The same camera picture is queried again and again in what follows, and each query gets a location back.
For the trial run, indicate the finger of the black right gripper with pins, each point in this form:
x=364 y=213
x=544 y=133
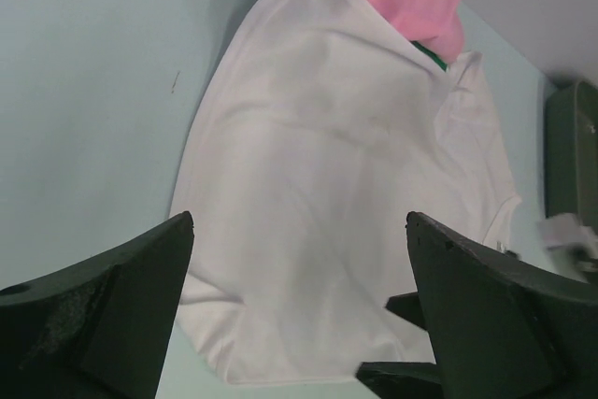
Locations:
x=407 y=306
x=401 y=380

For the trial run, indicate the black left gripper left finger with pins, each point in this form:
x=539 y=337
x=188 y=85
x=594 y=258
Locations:
x=99 y=328

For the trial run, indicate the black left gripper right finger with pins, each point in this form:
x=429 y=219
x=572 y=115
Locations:
x=499 y=327

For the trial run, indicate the white t shirt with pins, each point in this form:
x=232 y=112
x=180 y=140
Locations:
x=321 y=129

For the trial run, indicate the dark green plastic bin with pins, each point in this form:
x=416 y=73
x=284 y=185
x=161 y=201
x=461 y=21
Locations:
x=570 y=153

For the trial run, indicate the green folded t shirt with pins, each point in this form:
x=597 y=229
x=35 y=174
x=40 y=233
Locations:
x=433 y=56

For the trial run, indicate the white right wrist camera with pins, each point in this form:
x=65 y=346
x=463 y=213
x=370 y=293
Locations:
x=571 y=245

